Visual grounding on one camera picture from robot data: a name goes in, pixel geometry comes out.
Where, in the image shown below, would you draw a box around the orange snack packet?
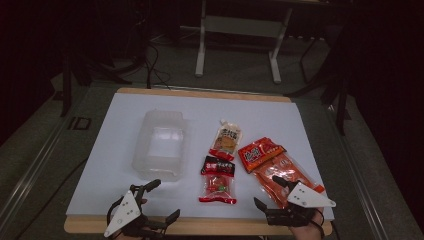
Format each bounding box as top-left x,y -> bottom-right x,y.
237,136 -> 326,210

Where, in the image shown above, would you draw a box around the metal floor rail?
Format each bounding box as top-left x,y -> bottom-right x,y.
0,114 -> 73,223
324,104 -> 391,240

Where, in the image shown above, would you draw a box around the white metal table frame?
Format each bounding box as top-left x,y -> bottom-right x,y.
194,0 -> 294,85

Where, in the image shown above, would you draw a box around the black cable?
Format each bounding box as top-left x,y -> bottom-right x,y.
14,158 -> 88,239
145,41 -> 173,90
310,207 -> 327,240

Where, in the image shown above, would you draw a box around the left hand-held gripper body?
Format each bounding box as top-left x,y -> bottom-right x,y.
103,184 -> 168,240

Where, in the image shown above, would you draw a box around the white table sheet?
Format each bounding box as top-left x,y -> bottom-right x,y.
65,92 -> 335,222

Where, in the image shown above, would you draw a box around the wooden table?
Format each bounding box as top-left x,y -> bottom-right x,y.
63,87 -> 334,236

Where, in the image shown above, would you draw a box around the black stand legs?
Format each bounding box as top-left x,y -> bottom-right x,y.
284,19 -> 353,136

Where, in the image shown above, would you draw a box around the person's right hand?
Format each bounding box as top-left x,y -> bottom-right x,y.
289,207 -> 326,240

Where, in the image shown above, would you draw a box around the person's left hand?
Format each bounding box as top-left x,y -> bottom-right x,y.
113,232 -> 158,240

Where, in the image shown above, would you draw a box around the black and red snack packet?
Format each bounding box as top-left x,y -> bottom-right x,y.
198,155 -> 238,205

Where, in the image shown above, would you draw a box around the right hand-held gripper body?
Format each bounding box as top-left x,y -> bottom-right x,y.
265,181 -> 337,228

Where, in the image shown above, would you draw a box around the black floor bracket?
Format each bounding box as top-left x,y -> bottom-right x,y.
67,116 -> 92,131

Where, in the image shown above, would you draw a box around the clear plastic container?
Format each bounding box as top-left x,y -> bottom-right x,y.
131,109 -> 188,183

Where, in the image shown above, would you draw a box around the beige snack packet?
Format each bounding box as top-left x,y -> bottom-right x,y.
208,119 -> 243,162

